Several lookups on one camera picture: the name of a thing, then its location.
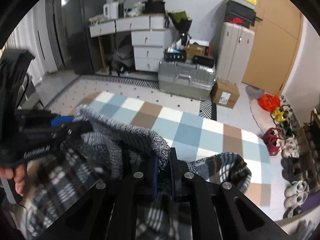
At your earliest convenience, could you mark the plaid fleece knit cardigan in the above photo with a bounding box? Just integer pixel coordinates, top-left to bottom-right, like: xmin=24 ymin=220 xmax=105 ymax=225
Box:
xmin=24 ymin=104 xmax=252 ymax=240

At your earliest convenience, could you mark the person left hand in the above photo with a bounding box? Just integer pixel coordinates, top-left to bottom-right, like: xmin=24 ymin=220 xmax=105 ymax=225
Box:
xmin=0 ymin=164 xmax=27 ymax=196

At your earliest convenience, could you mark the checked bed sheet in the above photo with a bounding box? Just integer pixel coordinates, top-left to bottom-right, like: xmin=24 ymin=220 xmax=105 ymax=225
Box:
xmin=65 ymin=89 xmax=271 ymax=207

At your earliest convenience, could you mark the brown cardboard box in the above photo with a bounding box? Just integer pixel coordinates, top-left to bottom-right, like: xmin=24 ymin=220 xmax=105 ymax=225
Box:
xmin=212 ymin=80 xmax=240 ymax=109

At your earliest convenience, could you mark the silver aluminium suitcase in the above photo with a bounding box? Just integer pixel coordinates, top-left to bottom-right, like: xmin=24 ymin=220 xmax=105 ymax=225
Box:
xmin=158 ymin=60 xmax=215 ymax=100

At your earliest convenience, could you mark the shoe rack with shoes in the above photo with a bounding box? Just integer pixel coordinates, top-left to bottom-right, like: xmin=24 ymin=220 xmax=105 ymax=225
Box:
xmin=281 ymin=105 xmax=319 ymax=218

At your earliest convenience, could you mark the black bag under desk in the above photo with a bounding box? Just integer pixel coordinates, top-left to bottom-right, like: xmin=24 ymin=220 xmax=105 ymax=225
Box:
xmin=108 ymin=35 xmax=135 ymax=76

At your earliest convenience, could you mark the orange plastic bag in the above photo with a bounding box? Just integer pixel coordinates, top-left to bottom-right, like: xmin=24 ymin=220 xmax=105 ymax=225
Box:
xmin=258 ymin=94 xmax=280 ymax=113

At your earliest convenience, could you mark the dark grey refrigerator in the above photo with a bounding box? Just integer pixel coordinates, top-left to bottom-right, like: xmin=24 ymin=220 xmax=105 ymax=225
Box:
xmin=60 ymin=0 xmax=106 ymax=75

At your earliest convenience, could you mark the white drawer desk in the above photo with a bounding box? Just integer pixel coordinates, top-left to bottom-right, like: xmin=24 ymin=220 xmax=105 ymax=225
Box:
xmin=89 ymin=14 xmax=176 ymax=73

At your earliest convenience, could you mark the white electric kettle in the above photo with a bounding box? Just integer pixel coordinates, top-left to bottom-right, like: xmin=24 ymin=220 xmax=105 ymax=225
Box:
xmin=103 ymin=2 xmax=119 ymax=20

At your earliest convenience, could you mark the white tall cabinet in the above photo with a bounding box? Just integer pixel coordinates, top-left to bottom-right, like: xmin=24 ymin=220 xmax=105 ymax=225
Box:
xmin=216 ymin=22 xmax=255 ymax=84

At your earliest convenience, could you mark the oval mirror on desk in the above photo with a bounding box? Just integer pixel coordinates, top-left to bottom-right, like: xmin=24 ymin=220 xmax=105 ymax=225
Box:
xmin=113 ymin=0 xmax=149 ymax=16

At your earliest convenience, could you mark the wooden door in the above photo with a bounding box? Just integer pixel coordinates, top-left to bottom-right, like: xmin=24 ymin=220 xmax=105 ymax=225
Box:
xmin=242 ymin=0 xmax=303 ymax=95

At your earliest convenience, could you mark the black shoe box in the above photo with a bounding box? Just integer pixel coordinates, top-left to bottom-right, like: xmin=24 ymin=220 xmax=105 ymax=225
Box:
xmin=224 ymin=1 xmax=256 ymax=28

